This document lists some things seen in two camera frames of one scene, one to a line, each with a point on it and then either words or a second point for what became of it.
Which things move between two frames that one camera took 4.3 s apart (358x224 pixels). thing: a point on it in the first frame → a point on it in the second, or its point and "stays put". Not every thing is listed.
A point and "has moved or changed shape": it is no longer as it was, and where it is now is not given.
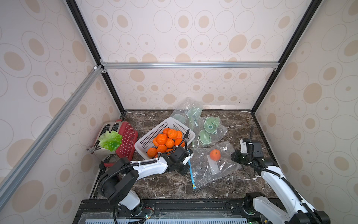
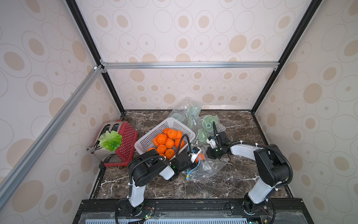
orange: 161,148 stays put
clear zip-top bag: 188,112 stays put
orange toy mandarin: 155,142 stays put
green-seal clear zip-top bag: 207,131 stays put
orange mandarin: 215,155 has moved or changed shape
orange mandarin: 168,150 stays put
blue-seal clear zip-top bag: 211,164 has moved or changed shape
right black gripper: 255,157 → 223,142
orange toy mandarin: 165,130 stays put
